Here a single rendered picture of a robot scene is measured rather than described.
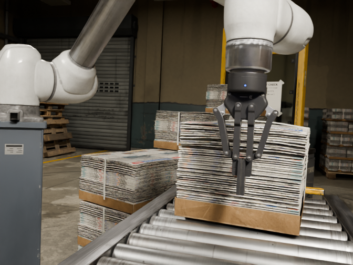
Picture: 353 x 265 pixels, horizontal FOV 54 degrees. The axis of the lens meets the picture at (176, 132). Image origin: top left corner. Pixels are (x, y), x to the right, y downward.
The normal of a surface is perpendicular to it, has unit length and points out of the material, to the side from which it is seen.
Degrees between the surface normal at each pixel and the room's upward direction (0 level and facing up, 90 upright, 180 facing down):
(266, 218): 92
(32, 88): 93
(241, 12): 91
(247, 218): 93
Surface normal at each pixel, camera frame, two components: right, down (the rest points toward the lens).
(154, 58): -0.27, 0.04
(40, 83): 0.80, 0.15
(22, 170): 0.36, 0.07
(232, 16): -0.80, 0.09
